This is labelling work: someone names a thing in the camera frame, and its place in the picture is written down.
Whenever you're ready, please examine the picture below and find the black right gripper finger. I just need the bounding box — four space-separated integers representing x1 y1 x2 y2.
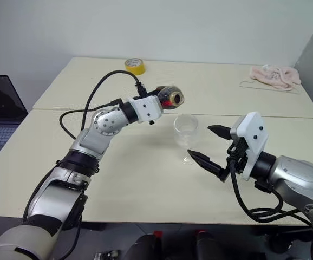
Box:
207 124 233 141
186 148 231 183

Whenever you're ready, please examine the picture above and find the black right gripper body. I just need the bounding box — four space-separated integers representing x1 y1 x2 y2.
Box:
225 136 251 176

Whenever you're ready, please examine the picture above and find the dark drink bottle red label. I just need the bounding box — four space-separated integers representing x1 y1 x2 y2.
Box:
156 84 186 110

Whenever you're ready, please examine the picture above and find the clear wine glass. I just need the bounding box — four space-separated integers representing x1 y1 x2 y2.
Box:
173 114 200 165

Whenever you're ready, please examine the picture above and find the yellow tape roll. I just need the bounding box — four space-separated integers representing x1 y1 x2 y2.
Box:
124 57 147 75

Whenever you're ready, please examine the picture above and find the pink cloth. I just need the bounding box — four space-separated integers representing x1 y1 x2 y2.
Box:
249 64 302 92

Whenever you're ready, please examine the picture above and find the dark laptop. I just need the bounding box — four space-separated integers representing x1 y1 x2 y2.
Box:
0 75 29 170

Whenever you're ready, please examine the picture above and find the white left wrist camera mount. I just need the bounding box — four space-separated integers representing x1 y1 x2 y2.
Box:
126 96 165 123

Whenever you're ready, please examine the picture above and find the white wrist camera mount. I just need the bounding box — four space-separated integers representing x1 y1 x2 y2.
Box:
230 111 270 182
126 96 165 123

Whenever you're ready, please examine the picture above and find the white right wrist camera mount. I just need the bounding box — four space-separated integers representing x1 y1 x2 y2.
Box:
230 111 270 182

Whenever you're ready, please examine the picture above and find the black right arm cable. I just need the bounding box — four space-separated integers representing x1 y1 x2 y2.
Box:
228 158 313 226

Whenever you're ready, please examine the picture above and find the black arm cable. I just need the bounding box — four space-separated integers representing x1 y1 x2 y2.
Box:
58 69 148 140
228 158 313 226

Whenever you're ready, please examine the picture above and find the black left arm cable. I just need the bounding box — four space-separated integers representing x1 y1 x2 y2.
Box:
58 69 148 140

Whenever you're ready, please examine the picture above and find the white wire hanger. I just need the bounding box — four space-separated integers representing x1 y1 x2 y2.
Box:
239 79 301 96

